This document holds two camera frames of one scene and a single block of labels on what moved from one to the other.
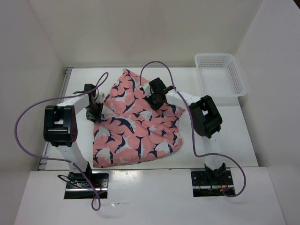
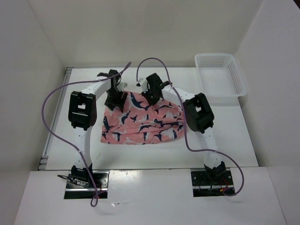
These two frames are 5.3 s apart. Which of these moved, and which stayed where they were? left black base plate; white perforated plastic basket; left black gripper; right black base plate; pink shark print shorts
Moved: left black gripper; pink shark print shorts
Stayed: white perforated plastic basket; right black base plate; left black base plate
